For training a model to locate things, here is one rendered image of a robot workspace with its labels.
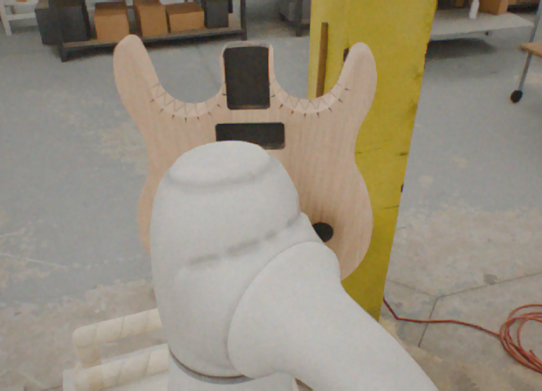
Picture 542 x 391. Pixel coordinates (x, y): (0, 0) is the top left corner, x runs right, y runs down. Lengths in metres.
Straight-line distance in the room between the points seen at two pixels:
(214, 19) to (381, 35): 4.07
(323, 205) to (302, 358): 0.45
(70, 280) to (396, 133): 1.77
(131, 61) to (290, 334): 0.46
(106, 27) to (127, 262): 3.03
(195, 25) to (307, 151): 4.86
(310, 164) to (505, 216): 2.62
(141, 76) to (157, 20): 4.72
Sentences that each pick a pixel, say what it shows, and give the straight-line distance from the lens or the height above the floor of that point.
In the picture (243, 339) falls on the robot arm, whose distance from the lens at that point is 0.33.
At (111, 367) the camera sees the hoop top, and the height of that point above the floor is 1.21.
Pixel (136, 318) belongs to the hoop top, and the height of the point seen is 1.21.
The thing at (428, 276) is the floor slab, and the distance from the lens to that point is 2.74.
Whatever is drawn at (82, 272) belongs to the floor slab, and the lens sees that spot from 2.81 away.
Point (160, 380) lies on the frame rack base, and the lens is 0.92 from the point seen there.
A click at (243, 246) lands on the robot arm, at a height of 1.63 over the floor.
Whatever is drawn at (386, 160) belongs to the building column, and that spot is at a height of 0.93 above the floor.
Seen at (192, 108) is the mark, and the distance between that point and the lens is 0.72.
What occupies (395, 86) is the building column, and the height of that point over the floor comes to 1.19.
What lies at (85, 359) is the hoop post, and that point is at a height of 1.16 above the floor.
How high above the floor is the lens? 1.85
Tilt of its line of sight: 36 degrees down
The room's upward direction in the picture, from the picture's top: straight up
